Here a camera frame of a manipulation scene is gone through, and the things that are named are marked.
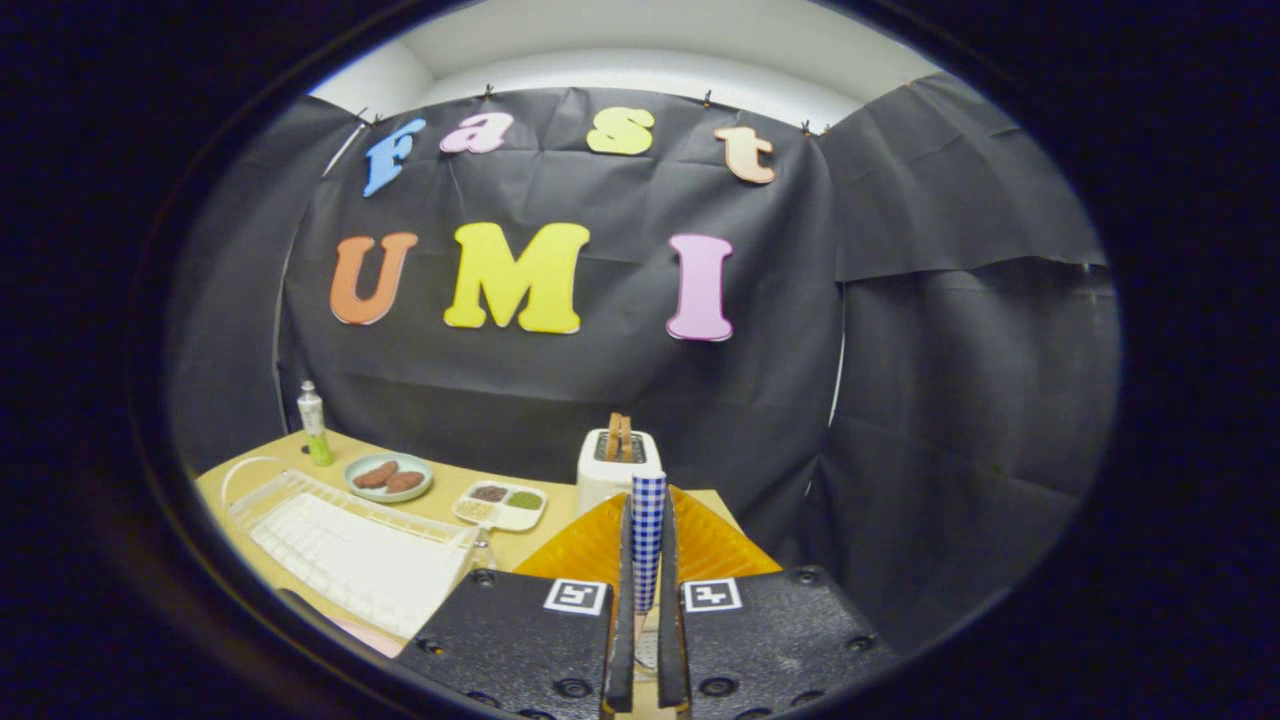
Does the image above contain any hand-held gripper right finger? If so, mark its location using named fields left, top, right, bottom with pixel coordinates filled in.
left=657, top=487, right=901, bottom=716

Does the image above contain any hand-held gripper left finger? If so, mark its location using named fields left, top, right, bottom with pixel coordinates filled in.
left=395, top=490, right=637, bottom=716

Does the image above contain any blue checkered handle spoon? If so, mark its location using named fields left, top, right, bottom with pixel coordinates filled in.
left=631, top=473, right=668, bottom=671

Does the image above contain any pink plate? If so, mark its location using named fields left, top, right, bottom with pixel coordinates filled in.
left=325, top=612, right=409, bottom=659

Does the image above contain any white wire dish rack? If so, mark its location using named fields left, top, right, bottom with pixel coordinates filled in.
left=220, top=456, right=481, bottom=641

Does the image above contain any pale green round plate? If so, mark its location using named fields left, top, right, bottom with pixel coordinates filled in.
left=344, top=452, right=434, bottom=504

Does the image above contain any white toaster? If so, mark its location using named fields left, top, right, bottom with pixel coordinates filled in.
left=577, top=428, right=664, bottom=516

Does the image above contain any white divided tray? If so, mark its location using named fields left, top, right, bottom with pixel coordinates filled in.
left=452, top=481, right=548, bottom=533

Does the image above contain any white and green bottle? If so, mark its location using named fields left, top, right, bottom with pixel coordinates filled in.
left=297, top=380, right=335, bottom=467

